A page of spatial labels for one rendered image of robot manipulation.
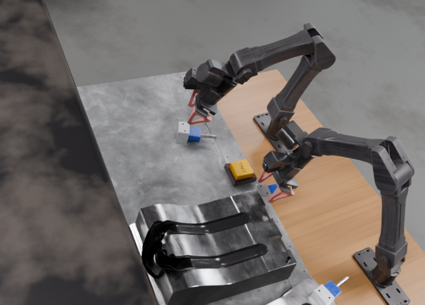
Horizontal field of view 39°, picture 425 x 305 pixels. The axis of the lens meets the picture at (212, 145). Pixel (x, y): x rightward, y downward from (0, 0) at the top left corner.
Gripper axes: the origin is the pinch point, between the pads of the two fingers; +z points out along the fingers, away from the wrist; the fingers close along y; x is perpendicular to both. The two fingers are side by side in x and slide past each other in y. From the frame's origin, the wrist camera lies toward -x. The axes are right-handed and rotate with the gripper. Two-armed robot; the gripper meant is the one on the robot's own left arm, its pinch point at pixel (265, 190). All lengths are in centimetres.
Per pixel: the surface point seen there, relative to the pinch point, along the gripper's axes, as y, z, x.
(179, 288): 28.3, 11.7, -38.8
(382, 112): -89, 4, 166
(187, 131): -27.4, 7.4, -14.7
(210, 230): 11.3, 8.8, -22.2
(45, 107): 65, -64, -123
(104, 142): -33, 25, -34
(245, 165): -11.2, 1.7, -1.2
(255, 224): 13.5, 1.3, -11.5
